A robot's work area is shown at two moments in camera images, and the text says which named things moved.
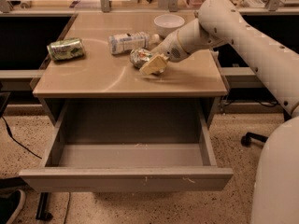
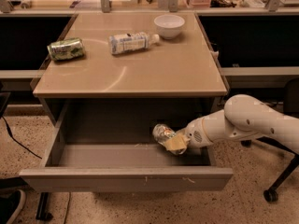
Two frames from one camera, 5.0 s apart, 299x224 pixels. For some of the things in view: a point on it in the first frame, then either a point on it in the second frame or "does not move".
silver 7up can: [139, 57] to [163, 133]
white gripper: [168, 48] to [193, 136]
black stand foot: [42, 212] does not move
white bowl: [167, 22] does not move
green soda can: [64, 49] does not move
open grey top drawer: [130, 145] does not move
